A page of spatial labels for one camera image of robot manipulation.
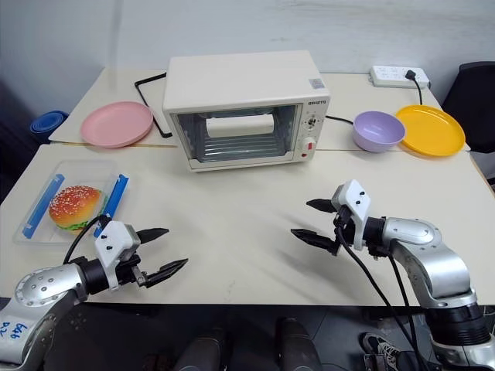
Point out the black chair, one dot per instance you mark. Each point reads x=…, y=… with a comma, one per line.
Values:
x=472, y=104

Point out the white power strip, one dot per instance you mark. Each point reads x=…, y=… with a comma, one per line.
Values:
x=390, y=75

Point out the white timer knob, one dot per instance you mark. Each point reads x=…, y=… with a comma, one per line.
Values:
x=309, y=145

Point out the pink plate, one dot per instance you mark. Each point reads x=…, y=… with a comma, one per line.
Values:
x=116, y=124

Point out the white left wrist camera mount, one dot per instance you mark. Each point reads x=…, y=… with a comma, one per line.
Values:
x=112, y=239

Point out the clear plastic container blue clips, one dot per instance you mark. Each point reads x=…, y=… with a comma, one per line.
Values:
x=35, y=228

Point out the toy hamburger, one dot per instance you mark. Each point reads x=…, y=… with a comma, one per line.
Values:
x=75, y=206

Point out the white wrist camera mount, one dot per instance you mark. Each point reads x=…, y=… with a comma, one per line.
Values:
x=354, y=197
x=112, y=239

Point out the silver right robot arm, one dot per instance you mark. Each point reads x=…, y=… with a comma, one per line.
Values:
x=444, y=266

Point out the sneaker shoe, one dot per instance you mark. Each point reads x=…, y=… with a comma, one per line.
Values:
x=381, y=349

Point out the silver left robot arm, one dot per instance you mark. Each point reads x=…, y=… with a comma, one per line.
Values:
x=42, y=286

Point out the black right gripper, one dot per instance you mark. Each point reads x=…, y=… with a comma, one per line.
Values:
x=342, y=228

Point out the purple bowl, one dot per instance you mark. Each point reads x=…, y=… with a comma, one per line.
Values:
x=377, y=129

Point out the glass oven door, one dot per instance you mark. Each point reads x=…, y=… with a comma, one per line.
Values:
x=236, y=147

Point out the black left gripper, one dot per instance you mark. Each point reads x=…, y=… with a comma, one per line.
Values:
x=129, y=270

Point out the yellow plate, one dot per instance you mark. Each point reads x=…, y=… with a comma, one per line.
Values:
x=433, y=131

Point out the dark rounded shape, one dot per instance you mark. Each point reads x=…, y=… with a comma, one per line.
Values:
x=205, y=351
x=298, y=344

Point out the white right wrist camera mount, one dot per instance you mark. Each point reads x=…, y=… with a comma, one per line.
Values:
x=354, y=197

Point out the white toaster oven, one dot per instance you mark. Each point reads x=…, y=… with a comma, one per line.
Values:
x=239, y=77

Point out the black bent metal bar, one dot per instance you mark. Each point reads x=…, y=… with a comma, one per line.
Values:
x=144, y=96

